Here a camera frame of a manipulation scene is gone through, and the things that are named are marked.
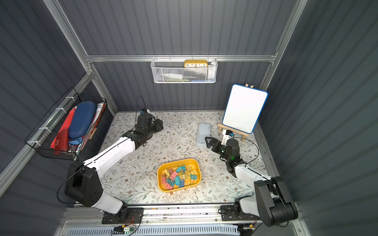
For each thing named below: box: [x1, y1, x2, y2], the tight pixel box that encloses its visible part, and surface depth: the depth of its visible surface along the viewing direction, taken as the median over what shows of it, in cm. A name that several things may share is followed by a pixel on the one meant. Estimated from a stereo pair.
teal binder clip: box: [176, 164, 187, 175], surface depth 89 cm
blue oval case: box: [68, 100, 97, 140], surface depth 75 cm
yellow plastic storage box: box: [157, 158, 202, 193], surface depth 86 cm
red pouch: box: [49, 128, 69, 152], surface depth 67 cm
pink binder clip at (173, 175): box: [169, 171, 178, 181], surface depth 85 cm
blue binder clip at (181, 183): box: [179, 179, 185, 188], surface depth 84 cm
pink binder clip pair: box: [160, 173, 174, 190], surface depth 84 cm
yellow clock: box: [183, 59, 209, 68], surface depth 90 cm
